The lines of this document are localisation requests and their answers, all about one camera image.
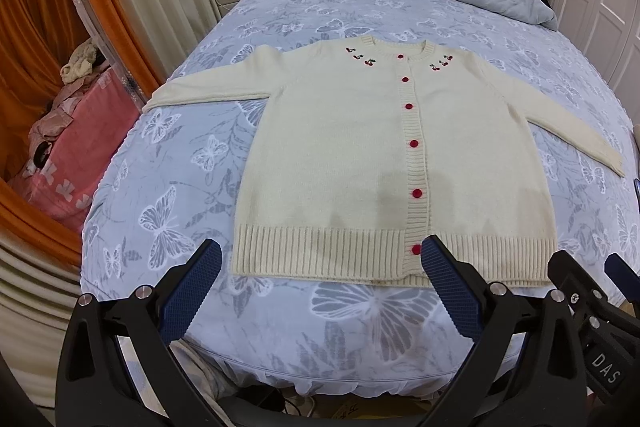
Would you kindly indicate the beige plush toy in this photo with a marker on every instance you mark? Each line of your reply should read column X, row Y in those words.
column 80, row 63

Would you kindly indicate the orange curtain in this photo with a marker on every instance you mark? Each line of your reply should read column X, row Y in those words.
column 36, row 37

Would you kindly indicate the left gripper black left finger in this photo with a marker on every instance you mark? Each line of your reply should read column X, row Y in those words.
column 93, row 386

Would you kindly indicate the pink blanket pile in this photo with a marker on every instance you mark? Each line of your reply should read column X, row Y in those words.
column 71, row 146

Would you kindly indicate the blue butterfly print bedsheet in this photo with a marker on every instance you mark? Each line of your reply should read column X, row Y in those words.
column 173, row 183

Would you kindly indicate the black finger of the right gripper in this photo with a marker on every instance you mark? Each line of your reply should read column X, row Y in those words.
column 624, row 278
column 567, row 275

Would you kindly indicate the cream knit cardigan red buttons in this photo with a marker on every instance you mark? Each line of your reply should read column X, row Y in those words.
column 367, row 147

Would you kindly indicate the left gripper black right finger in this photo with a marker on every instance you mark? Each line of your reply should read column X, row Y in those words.
column 525, row 367

